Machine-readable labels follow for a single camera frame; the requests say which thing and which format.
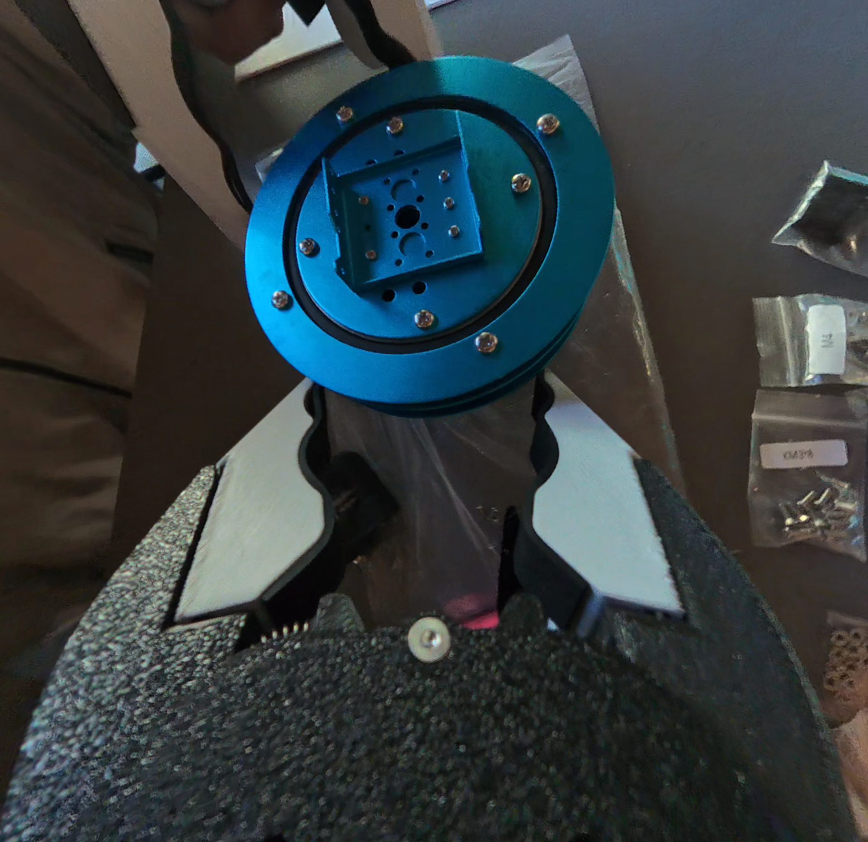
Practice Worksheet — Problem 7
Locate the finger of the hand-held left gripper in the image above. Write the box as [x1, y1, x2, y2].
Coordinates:
[319, 0, 443, 70]
[53, 0, 257, 247]

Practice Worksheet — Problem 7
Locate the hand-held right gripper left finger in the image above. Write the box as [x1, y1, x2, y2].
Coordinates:
[163, 379, 340, 636]

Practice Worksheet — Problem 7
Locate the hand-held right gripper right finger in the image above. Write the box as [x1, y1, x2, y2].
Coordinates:
[512, 370, 686, 639]

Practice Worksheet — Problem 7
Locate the large clear plastic bag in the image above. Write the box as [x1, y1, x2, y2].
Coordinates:
[254, 33, 686, 605]

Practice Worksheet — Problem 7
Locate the blue round metal turntable base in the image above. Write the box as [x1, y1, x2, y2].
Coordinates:
[244, 58, 617, 419]

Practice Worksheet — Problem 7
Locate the dark grey desk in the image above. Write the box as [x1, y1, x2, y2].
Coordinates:
[108, 0, 868, 823]

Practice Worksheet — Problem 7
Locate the group of hardware zip bags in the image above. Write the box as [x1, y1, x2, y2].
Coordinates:
[746, 294, 868, 728]

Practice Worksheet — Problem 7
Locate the dark plastic parts bag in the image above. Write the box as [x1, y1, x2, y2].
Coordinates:
[772, 160, 868, 279]

